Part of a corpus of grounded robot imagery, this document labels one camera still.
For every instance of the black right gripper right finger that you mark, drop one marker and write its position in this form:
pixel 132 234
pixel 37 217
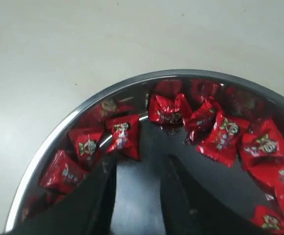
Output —
pixel 189 209

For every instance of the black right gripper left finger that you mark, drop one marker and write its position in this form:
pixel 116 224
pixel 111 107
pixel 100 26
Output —
pixel 86 211

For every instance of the round stainless steel plate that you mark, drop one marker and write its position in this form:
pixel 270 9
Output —
pixel 228 133

